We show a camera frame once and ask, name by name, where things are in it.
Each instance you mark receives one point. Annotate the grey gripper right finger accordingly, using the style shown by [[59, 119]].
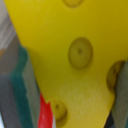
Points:
[[118, 117]]

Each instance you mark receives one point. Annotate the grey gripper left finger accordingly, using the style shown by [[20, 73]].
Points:
[[19, 94]]

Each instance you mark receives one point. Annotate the red toy tomato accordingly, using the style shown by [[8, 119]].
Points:
[[46, 117]]

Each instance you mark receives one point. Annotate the yellow toy cheese wedge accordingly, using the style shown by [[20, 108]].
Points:
[[76, 48]]

